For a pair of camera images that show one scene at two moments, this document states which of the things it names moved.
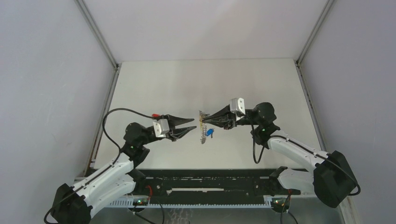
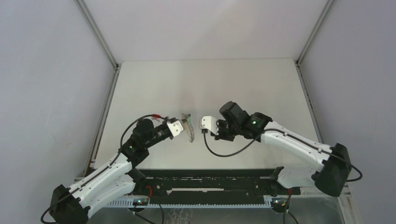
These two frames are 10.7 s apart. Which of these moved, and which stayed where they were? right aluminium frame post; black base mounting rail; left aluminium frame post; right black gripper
Moved: right black gripper
Stayed: right aluminium frame post; black base mounting rail; left aluminium frame post
